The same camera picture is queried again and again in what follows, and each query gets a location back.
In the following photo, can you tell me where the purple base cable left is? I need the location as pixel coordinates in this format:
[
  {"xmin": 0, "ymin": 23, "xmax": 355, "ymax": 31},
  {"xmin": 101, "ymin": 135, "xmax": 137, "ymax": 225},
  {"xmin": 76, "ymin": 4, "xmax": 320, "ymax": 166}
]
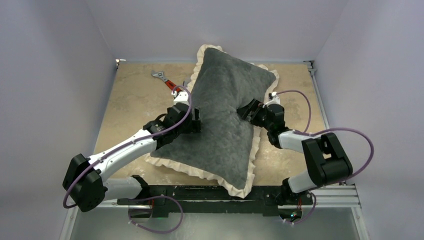
[{"xmin": 127, "ymin": 195, "xmax": 184, "ymax": 235}]

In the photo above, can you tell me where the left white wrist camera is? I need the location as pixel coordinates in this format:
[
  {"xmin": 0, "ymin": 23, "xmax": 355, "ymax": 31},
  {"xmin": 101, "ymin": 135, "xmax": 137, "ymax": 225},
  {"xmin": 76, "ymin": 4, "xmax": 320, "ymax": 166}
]
[{"xmin": 171, "ymin": 91, "xmax": 190, "ymax": 106}]

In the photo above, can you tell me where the grey pillow with cream ruffle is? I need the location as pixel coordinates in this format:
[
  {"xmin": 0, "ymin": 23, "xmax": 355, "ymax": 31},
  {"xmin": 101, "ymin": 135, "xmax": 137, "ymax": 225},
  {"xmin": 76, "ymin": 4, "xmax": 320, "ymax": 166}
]
[{"xmin": 146, "ymin": 44, "xmax": 280, "ymax": 199}]

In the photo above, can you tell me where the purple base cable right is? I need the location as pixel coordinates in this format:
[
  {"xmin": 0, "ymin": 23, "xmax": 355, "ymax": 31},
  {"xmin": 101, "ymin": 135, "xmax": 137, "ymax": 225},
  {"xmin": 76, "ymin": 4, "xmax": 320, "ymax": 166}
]
[{"xmin": 282, "ymin": 193, "xmax": 318, "ymax": 226}]

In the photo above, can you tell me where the red handled adjustable wrench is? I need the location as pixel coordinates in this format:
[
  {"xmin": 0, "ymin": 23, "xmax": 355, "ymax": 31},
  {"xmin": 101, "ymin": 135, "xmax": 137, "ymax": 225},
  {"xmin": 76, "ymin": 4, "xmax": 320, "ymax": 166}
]
[{"xmin": 150, "ymin": 70, "xmax": 182, "ymax": 93}]

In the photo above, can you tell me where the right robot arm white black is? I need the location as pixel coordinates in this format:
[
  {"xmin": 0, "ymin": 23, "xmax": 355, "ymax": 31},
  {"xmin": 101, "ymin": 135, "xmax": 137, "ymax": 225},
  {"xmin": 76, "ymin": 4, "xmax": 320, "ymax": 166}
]
[{"xmin": 236, "ymin": 99, "xmax": 353, "ymax": 204}]

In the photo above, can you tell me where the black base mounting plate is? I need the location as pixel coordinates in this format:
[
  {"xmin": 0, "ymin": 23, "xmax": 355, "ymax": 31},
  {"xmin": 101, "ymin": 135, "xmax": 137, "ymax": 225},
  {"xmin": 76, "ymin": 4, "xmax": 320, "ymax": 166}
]
[{"xmin": 117, "ymin": 185, "xmax": 314, "ymax": 219}]

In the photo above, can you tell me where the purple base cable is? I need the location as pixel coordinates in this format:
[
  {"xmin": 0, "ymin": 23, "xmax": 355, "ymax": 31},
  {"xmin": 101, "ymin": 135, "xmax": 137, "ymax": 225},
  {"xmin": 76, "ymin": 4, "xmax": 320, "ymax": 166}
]
[
  {"xmin": 127, "ymin": 195, "xmax": 184, "ymax": 235},
  {"xmin": 282, "ymin": 193, "xmax": 318, "ymax": 226}
]

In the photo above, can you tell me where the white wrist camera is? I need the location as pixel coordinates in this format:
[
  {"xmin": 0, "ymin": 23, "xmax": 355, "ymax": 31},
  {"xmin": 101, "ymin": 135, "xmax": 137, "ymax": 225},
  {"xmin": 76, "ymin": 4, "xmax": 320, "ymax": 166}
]
[
  {"xmin": 171, "ymin": 91, "xmax": 190, "ymax": 106},
  {"xmin": 264, "ymin": 91, "xmax": 281, "ymax": 106}
]

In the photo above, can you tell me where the aluminium frame rail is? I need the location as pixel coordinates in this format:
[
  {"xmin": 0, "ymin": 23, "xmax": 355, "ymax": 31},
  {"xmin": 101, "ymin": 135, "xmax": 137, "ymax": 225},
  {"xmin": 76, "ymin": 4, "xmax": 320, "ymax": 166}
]
[{"xmin": 303, "ymin": 60, "xmax": 361, "ymax": 208}]

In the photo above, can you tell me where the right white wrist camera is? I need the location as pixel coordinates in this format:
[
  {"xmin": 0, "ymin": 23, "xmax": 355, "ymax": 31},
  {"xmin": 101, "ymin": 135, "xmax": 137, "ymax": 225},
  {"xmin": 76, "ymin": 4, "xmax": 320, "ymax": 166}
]
[{"xmin": 264, "ymin": 91, "xmax": 281, "ymax": 106}]

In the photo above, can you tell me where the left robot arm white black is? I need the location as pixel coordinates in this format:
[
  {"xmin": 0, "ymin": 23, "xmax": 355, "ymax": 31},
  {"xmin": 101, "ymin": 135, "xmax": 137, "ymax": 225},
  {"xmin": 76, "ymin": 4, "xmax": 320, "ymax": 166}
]
[{"xmin": 62, "ymin": 102, "xmax": 202, "ymax": 212}]

